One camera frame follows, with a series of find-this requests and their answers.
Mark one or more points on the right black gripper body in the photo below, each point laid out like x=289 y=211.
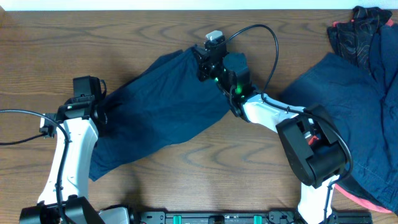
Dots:
x=208 y=70

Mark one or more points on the navy blue shorts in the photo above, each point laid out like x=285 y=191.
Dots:
x=165 y=105

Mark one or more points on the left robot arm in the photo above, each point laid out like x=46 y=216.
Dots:
x=65 y=196

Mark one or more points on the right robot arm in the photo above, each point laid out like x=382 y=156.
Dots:
x=315 y=150

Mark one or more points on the black patterned garment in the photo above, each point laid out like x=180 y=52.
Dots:
x=352 y=40

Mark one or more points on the navy blue garment pile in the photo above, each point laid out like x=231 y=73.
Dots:
x=363 y=105

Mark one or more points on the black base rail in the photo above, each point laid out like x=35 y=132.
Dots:
x=123 y=214

